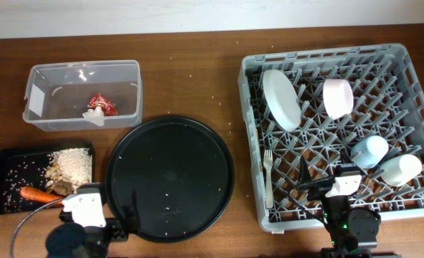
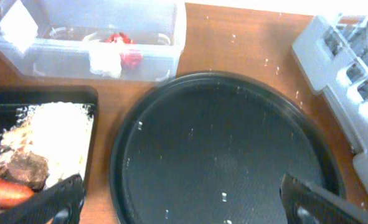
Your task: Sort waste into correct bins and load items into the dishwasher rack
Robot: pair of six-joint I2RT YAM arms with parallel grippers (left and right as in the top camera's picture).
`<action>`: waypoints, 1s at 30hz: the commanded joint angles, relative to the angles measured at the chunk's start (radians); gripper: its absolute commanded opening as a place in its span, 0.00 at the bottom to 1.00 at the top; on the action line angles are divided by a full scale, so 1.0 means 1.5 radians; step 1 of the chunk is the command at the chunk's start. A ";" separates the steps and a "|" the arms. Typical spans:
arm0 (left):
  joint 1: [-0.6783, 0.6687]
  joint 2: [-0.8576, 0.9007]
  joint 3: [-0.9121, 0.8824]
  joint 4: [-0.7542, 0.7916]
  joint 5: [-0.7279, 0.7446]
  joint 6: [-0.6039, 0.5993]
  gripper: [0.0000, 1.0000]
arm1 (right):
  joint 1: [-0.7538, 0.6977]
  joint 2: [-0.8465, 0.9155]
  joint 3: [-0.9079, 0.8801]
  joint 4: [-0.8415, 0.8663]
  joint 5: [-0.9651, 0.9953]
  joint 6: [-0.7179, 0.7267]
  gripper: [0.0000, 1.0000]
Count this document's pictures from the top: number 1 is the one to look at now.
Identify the blue cup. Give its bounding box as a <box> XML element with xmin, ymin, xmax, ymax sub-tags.
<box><xmin>351</xmin><ymin>135</ymin><xmax>389</xmax><ymax>169</ymax></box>

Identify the brown walnut shell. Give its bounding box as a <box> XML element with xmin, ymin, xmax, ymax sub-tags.
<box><xmin>50</xmin><ymin>181</ymin><xmax>75</xmax><ymax>196</ymax></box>

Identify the white cup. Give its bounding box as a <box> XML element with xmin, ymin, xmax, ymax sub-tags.
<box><xmin>380</xmin><ymin>154</ymin><xmax>423</xmax><ymax>187</ymax></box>

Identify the clear plastic bin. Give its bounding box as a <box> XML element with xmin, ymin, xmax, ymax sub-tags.
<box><xmin>22</xmin><ymin>60</ymin><xmax>143</xmax><ymax>132</ymax></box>

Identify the grey plate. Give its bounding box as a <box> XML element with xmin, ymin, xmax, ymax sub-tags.
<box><xmin>262</xmin><ymin>70</ymin><xmax>301</xmax><ymax>132</ymax></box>

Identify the white tissue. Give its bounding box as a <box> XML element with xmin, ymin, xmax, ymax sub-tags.
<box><xmin>83</xmin><ymin>106</ymin><xmax>105</xmax><ymax>126</ymax></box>

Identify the round black serving tray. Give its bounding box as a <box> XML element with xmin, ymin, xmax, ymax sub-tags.
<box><xmin>104</xmin><ymin>115</ymin><xmax>235</xmax><ymax>243</ymax></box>

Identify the grey dishwasher rack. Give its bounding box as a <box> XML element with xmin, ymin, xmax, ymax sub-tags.
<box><xmin>238</xmin><ymin>43</ymin><xmax>424</xmax><ymax>234</ymax></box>

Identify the red snack wrapper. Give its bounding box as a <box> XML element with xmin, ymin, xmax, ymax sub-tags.
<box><xmin>88</xmin><ymin>92</ymin><xmax>118</xmax><ymax>116</ymax></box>

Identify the pink bowl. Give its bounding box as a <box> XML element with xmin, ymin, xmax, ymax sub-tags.
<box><xmin>323</xmin><ymin>79</ymin><xmax>354</xmax><ymax>120</ymax></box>

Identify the black rectangular tray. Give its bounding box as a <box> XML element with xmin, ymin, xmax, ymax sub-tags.
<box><xmin>0</xmin><ymin>140</ymin><xmax>95</xmax><ymax>215</ymax></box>

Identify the white plastic fork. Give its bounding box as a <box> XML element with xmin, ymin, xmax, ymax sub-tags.
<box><xmin>263</xmin><ymin>149</ymin><xmax>273</xmax><ymax>209</ymax></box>

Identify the orange carrot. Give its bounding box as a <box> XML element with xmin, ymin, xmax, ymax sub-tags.
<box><xmin>20</xmin><ymin>186</ymin><xmax>63</xmax><ymax>205</ymax></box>

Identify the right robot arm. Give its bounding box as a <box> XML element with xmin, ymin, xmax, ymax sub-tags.
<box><xmin>291</xmin><ymin>150</ymin><xmax>381</xmax><ymax>258</ymax></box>

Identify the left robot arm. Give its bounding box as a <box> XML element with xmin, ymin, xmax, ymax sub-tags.
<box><xmin>45</xmin><ymin>183</ymin><xmax>132</xmax><ymax>257</ymax></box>

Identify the food scraps and rice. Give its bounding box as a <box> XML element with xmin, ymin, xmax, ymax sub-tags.
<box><xmin>44</xmin><ymin>148</ymin><xmax>93</xmax><ymax>196</ymax></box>

